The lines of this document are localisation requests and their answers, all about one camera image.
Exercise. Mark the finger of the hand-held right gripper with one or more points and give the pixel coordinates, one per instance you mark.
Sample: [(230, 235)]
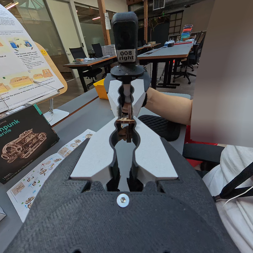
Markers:
[(139, 94), (113, 92)]

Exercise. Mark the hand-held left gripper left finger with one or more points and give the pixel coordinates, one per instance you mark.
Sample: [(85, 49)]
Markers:
[(94, 158)]

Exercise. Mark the white cardboard box tray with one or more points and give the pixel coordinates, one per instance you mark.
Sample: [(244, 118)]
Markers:
[(2, 214)]

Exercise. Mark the black padded wrist rest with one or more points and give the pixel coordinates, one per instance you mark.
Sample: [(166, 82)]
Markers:
[(162, 126)]

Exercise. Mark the red plastic object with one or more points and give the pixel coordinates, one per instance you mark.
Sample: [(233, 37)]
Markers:
[(205, 142)]

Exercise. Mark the stack of white boxes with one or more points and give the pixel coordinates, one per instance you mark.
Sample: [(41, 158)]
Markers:
[(108, 50)]

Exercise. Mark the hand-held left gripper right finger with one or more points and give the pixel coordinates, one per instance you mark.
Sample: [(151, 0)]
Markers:
[(156, 158)]

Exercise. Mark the illustrated assembly booklet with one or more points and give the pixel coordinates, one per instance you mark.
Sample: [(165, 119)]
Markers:
[(39, 177)]

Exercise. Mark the black model kit box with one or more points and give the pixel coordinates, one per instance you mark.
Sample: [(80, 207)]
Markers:
[(23, 128)]

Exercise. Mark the stack of coloured packets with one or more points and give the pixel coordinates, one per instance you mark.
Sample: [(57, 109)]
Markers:
[(187, 32)]

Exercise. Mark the person's right hand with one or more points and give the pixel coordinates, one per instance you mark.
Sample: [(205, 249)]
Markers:
[(125, 107)]

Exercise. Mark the yellow plastic bin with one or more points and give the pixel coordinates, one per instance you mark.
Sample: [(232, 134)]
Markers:
[(100, 91)]

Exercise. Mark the printed instruction sheet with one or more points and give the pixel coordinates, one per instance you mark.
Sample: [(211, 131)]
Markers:
[(23, 65)]

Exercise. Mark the black office chair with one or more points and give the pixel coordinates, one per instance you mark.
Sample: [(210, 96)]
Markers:
[(78, 53), (97, 49), (192, 57)]

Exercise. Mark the black chair armrest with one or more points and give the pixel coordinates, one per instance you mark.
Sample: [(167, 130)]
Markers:
[(203, 154)]

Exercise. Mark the grey desk with wooden edge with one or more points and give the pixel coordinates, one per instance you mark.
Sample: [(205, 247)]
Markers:
[(89, 62), (168, 51)]

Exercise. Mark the paper notice on post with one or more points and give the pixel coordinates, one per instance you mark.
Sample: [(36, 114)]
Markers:
[(107, 20)]

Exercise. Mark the black wristband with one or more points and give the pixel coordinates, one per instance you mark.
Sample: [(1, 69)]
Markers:
[(144, 100)]

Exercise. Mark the wooden model assembly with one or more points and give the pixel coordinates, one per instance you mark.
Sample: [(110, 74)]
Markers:
[(123, 121)]

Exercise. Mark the person's right forearm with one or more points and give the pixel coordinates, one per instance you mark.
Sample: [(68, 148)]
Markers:
[(170, 106)]

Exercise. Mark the wooden sheet stand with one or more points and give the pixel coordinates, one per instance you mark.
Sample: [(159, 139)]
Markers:
[(57, 65)]

